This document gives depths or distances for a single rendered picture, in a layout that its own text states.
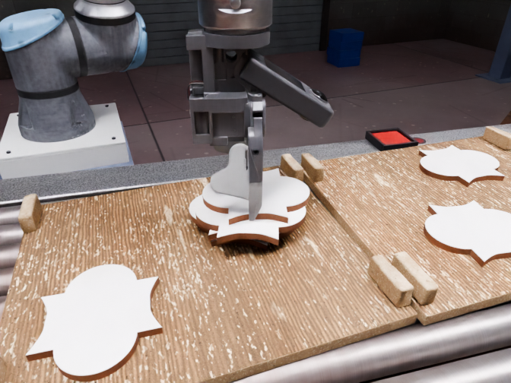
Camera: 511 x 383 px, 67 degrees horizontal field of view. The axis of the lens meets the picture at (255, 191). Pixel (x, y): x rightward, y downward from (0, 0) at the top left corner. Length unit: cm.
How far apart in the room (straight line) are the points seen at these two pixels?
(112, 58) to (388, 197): 60
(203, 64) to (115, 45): 47
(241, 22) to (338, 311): 30
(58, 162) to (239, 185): 50
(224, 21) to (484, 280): 40
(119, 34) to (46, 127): 24
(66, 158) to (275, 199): 50
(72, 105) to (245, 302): 61
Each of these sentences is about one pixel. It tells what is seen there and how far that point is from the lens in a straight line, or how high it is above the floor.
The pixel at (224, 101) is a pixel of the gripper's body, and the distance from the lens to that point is 42.
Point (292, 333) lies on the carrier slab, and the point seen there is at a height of 94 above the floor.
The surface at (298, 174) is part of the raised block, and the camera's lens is 62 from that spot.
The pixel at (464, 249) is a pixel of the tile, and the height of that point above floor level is 94.
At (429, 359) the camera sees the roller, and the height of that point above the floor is 90.
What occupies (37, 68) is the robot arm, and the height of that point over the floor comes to 107.
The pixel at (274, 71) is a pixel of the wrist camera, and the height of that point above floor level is 115.
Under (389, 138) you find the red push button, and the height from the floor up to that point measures 93.
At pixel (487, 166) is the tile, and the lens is 76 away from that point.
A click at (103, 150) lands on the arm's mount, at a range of 86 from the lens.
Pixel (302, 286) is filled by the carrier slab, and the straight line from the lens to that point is 45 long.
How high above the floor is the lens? 126
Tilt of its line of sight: 32 degrees down
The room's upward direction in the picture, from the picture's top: straight up
